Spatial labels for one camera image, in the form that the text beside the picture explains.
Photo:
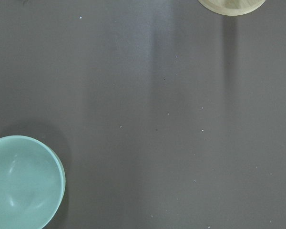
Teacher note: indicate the far green bowl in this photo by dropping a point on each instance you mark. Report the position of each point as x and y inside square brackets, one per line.
[32, 183]

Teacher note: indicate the wooden mug tree stand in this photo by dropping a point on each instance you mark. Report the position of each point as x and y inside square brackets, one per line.
[232, 7]

